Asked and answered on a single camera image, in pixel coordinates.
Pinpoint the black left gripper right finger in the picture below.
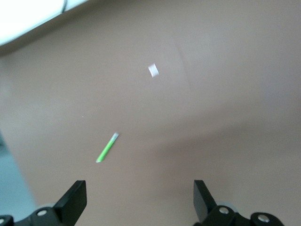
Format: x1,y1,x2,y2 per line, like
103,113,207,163
192,180,284,226

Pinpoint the small rectangular tape patch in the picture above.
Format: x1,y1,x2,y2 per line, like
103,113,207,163
147,63,160,78

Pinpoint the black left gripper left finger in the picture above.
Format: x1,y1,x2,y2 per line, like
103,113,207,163
0,180,87,226

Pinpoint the green highlighter pen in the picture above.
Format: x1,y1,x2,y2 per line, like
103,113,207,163
95,132,120,164

